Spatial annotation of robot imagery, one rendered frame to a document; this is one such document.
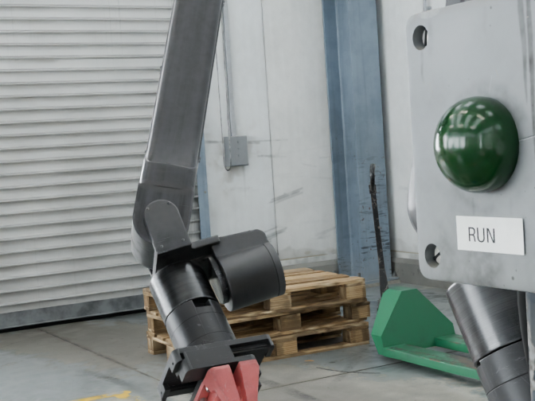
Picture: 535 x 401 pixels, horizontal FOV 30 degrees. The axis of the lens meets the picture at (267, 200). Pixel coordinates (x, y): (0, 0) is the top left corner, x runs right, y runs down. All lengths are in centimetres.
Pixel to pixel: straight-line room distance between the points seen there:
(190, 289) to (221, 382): 11
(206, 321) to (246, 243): 10
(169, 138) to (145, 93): 731
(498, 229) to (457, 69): 5
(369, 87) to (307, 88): 58
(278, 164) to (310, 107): 62
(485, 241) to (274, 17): 876
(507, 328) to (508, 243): 29
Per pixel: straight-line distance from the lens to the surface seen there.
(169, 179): 101
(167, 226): 98
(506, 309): 60
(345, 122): 926
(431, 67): 34
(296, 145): 906
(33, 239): 803
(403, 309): 603
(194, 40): 111
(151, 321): 654
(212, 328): 94
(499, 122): 30
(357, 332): 641
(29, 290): 805
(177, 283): 97
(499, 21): 31
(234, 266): 98
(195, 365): 90
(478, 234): 32
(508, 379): 60
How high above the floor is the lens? 129
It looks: 3 degrees down
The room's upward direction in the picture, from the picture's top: 4 degrees counter-clockwise
